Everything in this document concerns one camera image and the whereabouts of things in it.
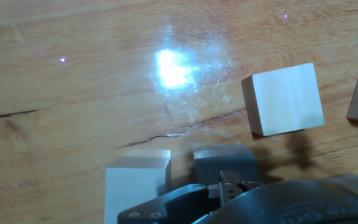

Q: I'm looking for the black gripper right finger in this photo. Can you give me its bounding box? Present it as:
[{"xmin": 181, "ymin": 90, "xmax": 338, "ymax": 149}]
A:
[{"xmin": 232, "ymin": 170, "xmax": 263, "ymax": 200}]

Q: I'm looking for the varnished wooden board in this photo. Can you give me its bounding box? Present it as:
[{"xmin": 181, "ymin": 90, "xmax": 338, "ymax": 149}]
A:
[{"xmin": 0, "ymin": 0, "xmax": 358, "ymax": 224}]

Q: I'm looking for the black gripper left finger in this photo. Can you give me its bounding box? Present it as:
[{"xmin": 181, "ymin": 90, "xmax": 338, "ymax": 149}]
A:
[{"xmin": 117, "ymin": 170, "xmax": 234, "ymax": 224}]

